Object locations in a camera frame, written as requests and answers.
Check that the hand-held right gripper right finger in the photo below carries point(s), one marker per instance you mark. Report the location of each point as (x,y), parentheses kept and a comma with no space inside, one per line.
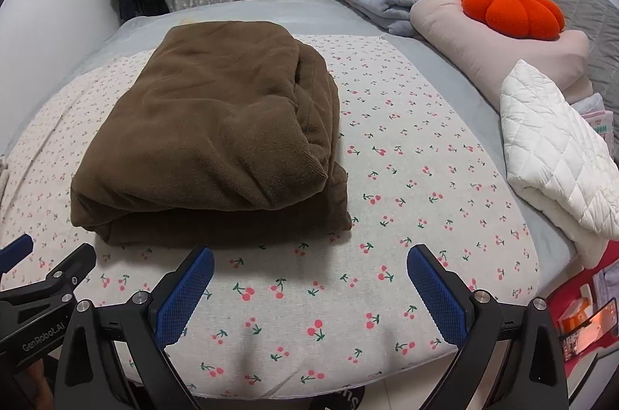
(437,299)

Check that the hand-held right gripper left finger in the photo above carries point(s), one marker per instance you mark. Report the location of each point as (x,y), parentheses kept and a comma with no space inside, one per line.
(186,294)

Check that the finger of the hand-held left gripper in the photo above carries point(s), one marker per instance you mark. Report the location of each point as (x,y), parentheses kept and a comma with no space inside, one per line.
(72,267)
(15,249)

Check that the brown jacket with fur collar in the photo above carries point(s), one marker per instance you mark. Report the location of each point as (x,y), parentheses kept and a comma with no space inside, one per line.
(203,124)

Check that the cherry print blanket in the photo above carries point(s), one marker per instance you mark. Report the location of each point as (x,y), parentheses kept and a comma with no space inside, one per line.
(387,197)

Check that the red box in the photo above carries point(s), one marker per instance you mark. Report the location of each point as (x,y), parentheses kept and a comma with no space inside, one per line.
(561,294)

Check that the small orange box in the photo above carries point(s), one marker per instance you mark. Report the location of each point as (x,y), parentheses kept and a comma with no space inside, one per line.
(574,313)

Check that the smartphone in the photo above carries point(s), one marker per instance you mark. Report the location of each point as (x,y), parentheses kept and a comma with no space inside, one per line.
(592,328)

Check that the white quilted blanket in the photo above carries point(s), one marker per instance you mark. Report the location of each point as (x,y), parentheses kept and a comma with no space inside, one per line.
(551,149)

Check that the pink package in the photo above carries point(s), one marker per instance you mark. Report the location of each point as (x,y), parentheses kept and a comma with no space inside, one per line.
(597,117)

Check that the pink pillow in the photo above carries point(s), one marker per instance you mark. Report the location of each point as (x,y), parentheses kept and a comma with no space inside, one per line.
(464,37)

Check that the orange pumpkin plush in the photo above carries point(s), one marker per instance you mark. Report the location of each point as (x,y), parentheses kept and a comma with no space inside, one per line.
(512,13)

